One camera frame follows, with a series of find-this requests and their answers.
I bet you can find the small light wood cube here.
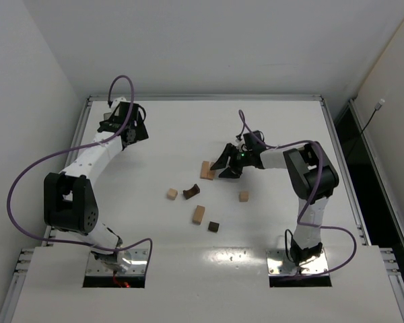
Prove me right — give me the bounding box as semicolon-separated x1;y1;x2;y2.
238;191;249;203
166;188;178;201

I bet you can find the dark wood arch block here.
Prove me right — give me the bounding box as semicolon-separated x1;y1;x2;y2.
182;184;200;200

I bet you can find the small dark wood cube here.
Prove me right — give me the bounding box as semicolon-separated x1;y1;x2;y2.
208;221;220;233

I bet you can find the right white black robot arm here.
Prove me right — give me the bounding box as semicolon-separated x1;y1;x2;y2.
210;131;339;266

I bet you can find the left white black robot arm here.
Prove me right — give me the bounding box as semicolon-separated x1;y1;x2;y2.
44;98;149;271

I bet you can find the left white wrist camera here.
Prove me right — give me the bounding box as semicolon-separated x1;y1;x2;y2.
109;96;127;110

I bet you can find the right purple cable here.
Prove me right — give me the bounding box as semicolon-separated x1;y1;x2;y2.
238;109;358;280

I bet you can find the purple cable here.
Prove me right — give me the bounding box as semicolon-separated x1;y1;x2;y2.
238;109;358;280
6;75;154;270

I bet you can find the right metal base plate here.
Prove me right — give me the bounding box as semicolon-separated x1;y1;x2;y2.
266;248;329;278

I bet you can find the metal base plate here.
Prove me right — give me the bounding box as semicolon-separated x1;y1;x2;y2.
85;248;148;277
266;248;329;278

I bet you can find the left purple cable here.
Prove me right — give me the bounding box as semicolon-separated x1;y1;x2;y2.
6;75;154;270

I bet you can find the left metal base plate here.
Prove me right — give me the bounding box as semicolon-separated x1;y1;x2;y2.
85;248;148;277

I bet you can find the black wall cable white plug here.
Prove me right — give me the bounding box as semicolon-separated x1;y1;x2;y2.
345;98;386;160

